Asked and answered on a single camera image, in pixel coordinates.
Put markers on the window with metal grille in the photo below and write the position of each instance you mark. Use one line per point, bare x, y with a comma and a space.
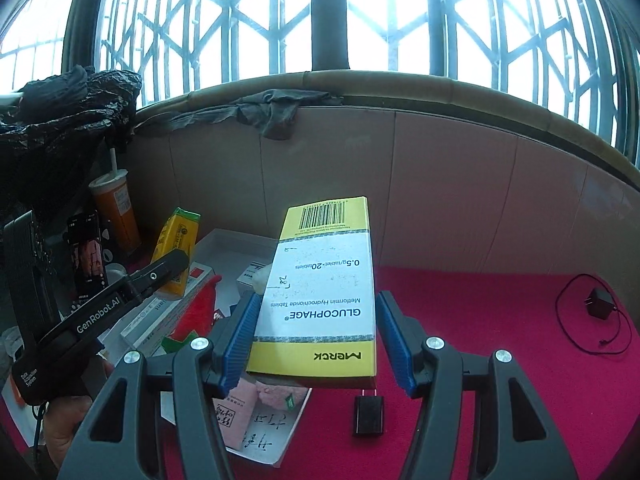
400, 10

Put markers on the person's left hand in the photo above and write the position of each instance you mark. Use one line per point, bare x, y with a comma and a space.
62, 425

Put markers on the orange drink cup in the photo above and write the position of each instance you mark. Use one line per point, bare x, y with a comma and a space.
117, 215

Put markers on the black plastic bag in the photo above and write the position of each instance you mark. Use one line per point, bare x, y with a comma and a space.
60, 110

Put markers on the black plug adapter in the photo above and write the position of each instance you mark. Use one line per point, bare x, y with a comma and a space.
368, 415

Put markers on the grey cloth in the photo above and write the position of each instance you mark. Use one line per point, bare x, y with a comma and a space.
270, 110

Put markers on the black smartphone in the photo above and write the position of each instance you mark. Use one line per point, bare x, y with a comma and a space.
87, 255

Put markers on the yellow white medicine box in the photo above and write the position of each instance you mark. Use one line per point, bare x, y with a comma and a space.
320, 285

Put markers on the white box with red label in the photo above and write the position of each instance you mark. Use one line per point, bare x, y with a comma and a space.
196, 274

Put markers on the white cardboard tray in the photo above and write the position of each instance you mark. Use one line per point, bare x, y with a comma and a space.
225, 255

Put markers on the small white medicine box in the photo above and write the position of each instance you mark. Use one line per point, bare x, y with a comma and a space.
250, 277

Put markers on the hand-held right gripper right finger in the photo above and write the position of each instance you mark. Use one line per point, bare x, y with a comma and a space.
395, 347

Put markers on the pink tissue pack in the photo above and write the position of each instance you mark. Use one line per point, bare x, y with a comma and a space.
235, 410

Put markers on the white straw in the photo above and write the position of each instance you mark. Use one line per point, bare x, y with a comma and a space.
114, 160

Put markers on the red plush with green leaf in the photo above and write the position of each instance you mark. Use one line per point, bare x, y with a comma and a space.
200, 305

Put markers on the red table cloth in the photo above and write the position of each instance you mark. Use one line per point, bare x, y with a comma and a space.
475, 320

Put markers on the long silver sealant box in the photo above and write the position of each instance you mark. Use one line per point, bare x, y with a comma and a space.
150, 320

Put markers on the yellow packet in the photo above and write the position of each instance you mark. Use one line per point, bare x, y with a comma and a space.
177, 237

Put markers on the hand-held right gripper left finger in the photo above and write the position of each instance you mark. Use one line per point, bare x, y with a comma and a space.
240, 342

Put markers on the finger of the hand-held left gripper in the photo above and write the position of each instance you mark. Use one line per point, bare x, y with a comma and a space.
160, 272

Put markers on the cardboard panel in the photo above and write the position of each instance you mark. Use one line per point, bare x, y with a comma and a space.
450, 185

